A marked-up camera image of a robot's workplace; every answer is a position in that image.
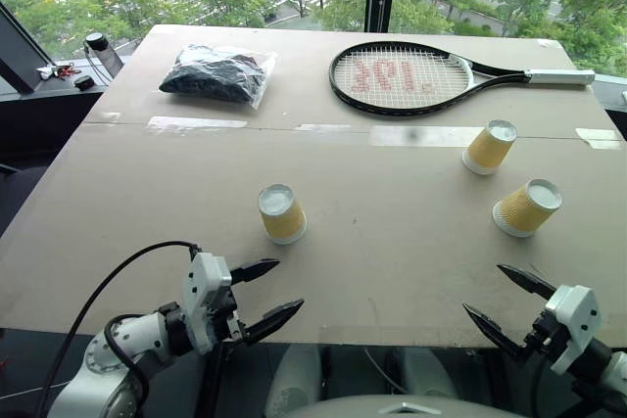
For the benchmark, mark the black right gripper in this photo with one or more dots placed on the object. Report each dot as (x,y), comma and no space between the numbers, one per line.
(548,335)

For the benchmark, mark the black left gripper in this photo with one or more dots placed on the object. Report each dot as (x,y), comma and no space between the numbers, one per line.
(229,316)

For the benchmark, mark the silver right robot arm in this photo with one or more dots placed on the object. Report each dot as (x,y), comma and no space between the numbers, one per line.
(607,364)

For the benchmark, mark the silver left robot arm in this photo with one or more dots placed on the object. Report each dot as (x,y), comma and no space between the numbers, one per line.
(112,369)

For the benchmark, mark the yellow ribbed paper cup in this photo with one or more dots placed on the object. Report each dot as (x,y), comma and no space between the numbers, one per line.
(487,149)
(524,212)
(283,217)

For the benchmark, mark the clear tape strip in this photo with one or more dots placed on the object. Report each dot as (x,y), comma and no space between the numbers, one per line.
(196,124)
(600,139)

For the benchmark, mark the clear bag of dark cloth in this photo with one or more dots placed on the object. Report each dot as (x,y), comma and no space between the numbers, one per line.
(215,76)

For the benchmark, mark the black white tennis racket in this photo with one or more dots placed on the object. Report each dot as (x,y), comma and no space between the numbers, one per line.
(558,77)

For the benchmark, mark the black round cap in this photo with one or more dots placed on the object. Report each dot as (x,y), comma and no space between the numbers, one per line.
(84,82)

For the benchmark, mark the clear bottle with black cap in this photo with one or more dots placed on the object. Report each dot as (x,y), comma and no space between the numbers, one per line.
(105,56)

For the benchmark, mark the red and white small items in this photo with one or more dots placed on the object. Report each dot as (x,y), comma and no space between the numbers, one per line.
(59,71)

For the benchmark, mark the dark slanted window beam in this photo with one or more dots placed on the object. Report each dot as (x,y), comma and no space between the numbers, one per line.
(19,53)

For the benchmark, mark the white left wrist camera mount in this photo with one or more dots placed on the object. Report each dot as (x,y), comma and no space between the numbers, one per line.
(206,291)

